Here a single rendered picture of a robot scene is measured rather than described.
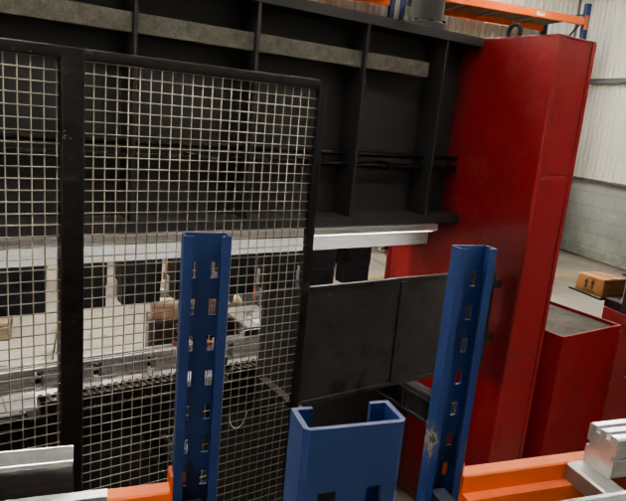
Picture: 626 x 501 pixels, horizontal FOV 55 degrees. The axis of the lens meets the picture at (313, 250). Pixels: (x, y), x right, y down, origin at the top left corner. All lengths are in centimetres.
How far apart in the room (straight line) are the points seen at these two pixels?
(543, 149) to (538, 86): 25
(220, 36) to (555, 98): 134
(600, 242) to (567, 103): 813
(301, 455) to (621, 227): 1023
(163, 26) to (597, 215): 939
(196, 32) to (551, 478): 165
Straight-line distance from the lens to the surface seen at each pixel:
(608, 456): 109
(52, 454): 82
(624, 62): 1089
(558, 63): 265
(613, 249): 1060
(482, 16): 1052
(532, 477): 108
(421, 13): 273
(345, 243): 270
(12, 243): 196
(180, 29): 210
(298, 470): 34
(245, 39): 219
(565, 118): 273
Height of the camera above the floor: 191
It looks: 13 degrees down
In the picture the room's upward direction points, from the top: 5 degrees clockwise
